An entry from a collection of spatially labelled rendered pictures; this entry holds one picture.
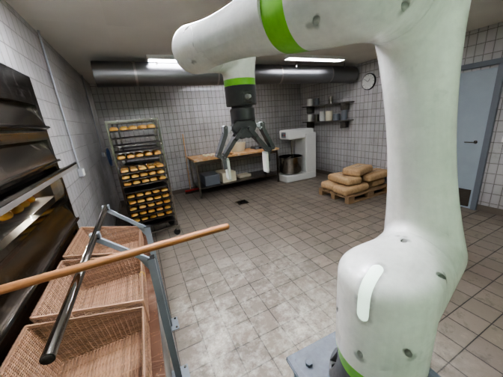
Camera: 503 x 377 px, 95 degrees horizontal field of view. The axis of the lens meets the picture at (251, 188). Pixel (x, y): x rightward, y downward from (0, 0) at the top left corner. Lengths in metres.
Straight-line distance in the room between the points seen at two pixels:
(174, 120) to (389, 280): 5.79
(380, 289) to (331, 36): 0.32
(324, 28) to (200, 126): 5.79
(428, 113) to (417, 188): 0.12
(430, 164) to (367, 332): 0.27
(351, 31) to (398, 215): 0.30
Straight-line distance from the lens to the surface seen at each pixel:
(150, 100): 5.94
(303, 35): 0.37
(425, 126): 0.45
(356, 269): 0.37
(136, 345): 1.55
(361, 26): 0.33
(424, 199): 0.47
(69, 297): 0.96
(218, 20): 0.51
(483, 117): 4.83
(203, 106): 6.13
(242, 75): 0.70
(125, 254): 1.03
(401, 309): 0.35
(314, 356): 0.57
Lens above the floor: 1.65
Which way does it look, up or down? 17 degrees down
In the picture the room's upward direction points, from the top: 5 degrees counter-clockwise
